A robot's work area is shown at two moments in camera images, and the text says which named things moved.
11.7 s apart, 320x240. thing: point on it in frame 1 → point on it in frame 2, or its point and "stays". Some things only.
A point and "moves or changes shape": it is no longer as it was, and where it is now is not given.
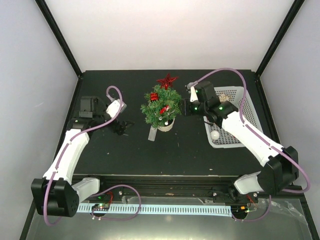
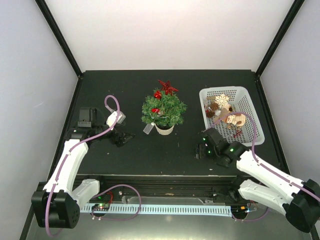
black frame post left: x=54 y=26 stays
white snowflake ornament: x=224 y=97 stays
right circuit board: x=241 y=208 stays
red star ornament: x=167 y=81 → x=167 y=87
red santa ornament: x=164 y=109 → x=155 y=110
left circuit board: x=103 y=207 stays
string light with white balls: x=153 y=128 → x=149 y=126
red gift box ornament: x=154 y=96 moves or changes shape
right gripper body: x=189 y=111 → x=199 y=150
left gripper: x=121 y=128 → x=119 y=141
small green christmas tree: x=160 y=114 moves or changes shape
